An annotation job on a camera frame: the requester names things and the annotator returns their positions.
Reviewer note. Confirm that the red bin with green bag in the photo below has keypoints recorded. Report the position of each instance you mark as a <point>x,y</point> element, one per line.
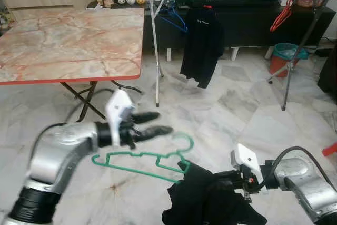
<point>287,51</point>

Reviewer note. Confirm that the red plastic stool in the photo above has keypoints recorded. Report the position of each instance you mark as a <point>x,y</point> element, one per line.
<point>331,148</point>

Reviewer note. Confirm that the navy polo shirt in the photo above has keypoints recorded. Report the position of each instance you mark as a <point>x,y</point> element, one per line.
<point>202,46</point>

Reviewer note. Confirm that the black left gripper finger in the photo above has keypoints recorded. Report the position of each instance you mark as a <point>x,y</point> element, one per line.
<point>155,132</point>
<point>146,117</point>

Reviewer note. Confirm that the black television console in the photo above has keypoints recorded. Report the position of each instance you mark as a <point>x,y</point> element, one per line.
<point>253,25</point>

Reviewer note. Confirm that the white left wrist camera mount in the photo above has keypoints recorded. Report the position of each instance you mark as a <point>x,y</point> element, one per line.
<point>118,109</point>

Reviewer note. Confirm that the marble pattern folding table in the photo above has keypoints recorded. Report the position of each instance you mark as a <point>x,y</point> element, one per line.
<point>68,40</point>

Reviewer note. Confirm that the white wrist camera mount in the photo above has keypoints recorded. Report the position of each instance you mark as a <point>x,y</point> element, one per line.
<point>245,157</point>
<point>118,109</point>

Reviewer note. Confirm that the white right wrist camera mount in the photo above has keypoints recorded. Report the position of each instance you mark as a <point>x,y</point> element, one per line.
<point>245,157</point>

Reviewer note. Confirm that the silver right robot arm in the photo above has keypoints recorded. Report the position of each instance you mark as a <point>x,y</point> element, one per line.
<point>305,183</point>

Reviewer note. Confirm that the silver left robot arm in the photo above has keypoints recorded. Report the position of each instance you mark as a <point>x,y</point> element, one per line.
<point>58,151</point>

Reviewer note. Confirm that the dark brown sofa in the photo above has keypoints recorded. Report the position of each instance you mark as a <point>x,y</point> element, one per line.
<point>329,72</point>

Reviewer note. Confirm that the black shirt with green print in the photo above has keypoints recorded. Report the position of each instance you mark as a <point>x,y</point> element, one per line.
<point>205,204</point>

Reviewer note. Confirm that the blue plastic hanger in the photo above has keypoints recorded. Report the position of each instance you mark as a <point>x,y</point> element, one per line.
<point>184,26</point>

